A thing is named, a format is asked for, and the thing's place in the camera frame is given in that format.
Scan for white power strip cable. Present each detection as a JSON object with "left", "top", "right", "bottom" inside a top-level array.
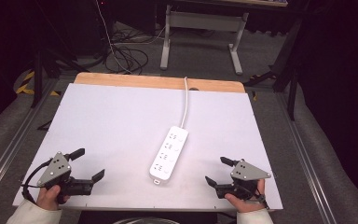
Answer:
[{"left": 180, "top": 77, "right": 189, "bottom": 129}]

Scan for black floor cables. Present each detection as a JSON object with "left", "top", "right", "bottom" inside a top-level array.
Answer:
[{"left": 103, "top": 27, "right": 150, "bottom": 76}]

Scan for person's left hand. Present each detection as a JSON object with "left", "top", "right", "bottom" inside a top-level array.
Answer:
[{"left": 36, "top": 184, "right": 71, "bottom": 212}]

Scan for yellow black floor tape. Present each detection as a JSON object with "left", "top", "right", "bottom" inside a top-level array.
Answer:
[{"left": 15, "top": 70, "right": 61, "bottom": 97}]

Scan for white power strip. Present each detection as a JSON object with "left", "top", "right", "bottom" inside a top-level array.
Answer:
[{"left": 148, "top": 125, "right": 189, "bottom": 186}]

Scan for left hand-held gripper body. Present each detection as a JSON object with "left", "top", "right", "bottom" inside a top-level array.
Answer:
[{"left": 36, "top": 151, "right": 95, "bottom": 203}]

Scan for wooden table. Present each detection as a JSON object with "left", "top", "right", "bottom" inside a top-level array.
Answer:
[{"left": 74, "top": 72, "right": 246, "bottom": 93}]

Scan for person's right hand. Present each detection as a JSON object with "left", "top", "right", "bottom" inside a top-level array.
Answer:
[{"left": 224, "top": 178, "right": 267, "bottom": 214}]

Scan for thin white floor cable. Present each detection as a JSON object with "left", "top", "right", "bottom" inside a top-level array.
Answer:
[{"left": 94, "top": 0, "right": 134, "bottom": 75}]

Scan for black metal stand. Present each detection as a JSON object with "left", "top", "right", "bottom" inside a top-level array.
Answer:
[
  {"left": 31, "top": 27, "right": 90, "bottom": 108},
  {"left": 243, "top": 15, "right": 306, "bottom": 121}
]

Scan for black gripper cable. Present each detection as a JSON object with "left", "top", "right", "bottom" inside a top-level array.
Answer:
[
  {"left": 21, "top": 158, "right": 54, "bottom": 204},
  {"left": 245, "top": 191, "right": 270, "bottom": 210}
]

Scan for white table board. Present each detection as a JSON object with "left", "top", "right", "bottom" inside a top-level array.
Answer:
[{"left": 12, "top": 82, "right": 284, "bottom": 213}]

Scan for aluminium floor rail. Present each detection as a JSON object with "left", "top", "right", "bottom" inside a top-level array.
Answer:
[
  {"left": 0, "top": 78, "right": 60, "bottom": 200},
  {"left": 276, "top": 91, "right": 338, "bottom": 224}
]

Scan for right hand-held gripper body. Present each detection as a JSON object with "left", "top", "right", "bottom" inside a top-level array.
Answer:
[{"left": 215, "top": 159, "right": 272, "bottom": 202}]

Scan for white metal desk frame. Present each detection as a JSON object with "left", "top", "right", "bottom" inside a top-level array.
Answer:
[{"left": 159, "top": 3, "right": 250, "bottom": 77}]

